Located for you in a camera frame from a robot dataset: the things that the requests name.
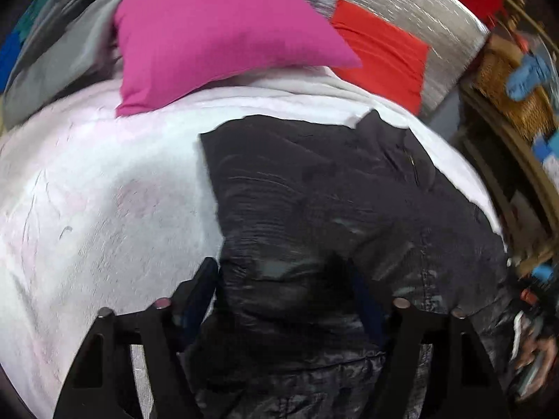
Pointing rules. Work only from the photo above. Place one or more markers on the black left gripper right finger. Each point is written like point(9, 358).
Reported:
point(441, 354)

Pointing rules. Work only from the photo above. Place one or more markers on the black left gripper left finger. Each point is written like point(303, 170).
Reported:
point(101, 383)

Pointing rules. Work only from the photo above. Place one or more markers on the black puffer jacket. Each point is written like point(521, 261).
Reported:
point(300, 206)

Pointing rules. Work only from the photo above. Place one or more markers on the pink white fleece blanket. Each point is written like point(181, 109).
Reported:
point(100, 210)

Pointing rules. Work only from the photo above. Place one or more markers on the light blue cloth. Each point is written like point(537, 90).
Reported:
point(533, 71)

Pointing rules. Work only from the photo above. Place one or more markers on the wicker basket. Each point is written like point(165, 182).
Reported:
point(529, 112)

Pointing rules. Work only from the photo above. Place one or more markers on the red pillow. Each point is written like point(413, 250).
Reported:
point(393, 60)

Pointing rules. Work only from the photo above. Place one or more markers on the grey garment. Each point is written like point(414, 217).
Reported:
point(71, 45)

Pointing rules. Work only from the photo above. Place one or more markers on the blue garment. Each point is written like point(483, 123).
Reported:
point(9, 54)

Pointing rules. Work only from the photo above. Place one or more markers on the magenta pillow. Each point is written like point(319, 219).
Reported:
point(173, 47)

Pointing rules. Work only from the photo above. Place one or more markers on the teal garment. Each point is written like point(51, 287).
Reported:
point(26, 21)

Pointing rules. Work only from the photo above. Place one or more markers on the silver foil insulation mat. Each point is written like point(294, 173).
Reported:
point(454, 34)

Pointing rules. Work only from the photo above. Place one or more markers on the wooden shelf frame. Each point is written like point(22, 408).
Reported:
point(524, 198)

